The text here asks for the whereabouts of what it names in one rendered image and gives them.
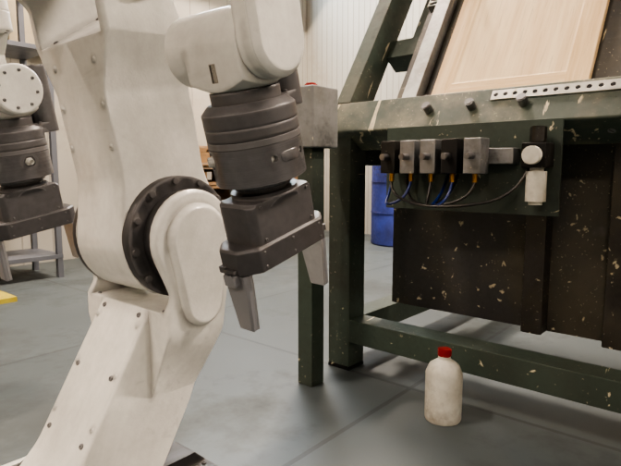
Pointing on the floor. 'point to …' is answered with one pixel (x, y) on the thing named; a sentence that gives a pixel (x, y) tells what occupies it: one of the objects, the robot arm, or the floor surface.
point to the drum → (381, 228)
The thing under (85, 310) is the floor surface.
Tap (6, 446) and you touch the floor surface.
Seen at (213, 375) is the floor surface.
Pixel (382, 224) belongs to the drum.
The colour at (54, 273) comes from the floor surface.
